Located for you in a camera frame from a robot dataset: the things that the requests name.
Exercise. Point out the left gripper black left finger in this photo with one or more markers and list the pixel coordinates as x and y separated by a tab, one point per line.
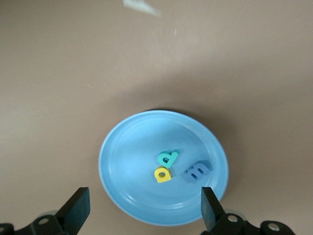
61	220

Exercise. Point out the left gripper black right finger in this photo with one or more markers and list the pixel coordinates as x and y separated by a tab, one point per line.
220	222

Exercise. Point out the blue foam letter m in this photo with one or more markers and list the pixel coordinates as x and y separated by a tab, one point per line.
187	175

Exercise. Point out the yellow foam letter d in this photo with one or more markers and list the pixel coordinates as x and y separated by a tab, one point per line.
167	178

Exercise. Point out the teal foam letter p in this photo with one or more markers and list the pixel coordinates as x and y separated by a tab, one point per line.
174	154

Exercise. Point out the blue round plate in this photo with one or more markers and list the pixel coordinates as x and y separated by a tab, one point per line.
137	159

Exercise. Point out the brown paper table cover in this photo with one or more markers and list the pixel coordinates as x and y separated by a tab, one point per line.
49	98

